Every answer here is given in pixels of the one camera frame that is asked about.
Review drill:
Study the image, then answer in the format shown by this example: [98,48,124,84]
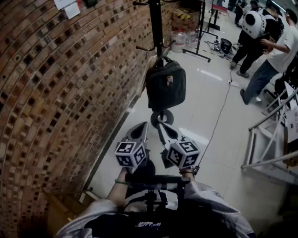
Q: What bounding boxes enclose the black bag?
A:
[145,56,187,112]

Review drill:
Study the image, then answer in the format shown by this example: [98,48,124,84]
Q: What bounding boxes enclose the clear plastic water jug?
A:
[185,29,198,50]
[170,28,187,53]

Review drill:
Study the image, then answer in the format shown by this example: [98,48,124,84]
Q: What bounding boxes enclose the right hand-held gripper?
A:
[158,123,201,170]

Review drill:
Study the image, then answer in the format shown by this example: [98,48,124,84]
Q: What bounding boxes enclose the large white wall paper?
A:
[54,0,78,11]

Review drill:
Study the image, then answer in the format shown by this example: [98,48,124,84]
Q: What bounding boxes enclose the black pole stand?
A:
[132,0,180,126]

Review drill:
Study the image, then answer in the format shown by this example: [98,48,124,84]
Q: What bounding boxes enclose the black bucket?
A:
[219,38,233,53]

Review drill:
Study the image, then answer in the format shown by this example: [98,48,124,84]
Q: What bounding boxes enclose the person's left forearm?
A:
[106,166,131,209]

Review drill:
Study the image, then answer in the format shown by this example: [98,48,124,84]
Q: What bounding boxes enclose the black floor cable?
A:
[194,84,233,175]

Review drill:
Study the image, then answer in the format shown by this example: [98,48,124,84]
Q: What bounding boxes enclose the white printed sheets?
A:
[280,81,298,140]

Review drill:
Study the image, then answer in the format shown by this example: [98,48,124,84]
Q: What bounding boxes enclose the cardboard box with yellow print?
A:
[171,8,201,31]

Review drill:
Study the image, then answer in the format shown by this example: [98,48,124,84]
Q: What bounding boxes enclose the small white wall paper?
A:
[63,3,81,20]

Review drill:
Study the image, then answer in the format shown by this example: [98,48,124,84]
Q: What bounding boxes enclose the black rolling frame stand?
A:
[182,0,212,63]
[208,0,221,31]

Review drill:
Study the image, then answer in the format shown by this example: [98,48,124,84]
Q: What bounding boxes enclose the person's right forearm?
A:
[178,167,196,185]

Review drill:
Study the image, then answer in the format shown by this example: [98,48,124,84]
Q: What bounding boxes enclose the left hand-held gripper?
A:
[114,121,149,175]

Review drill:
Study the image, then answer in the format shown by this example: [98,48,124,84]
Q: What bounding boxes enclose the black chest mount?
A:
[124,173,186,213]

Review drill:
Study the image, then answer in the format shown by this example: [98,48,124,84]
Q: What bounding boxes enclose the white metal frame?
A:
[240,87,298,185]

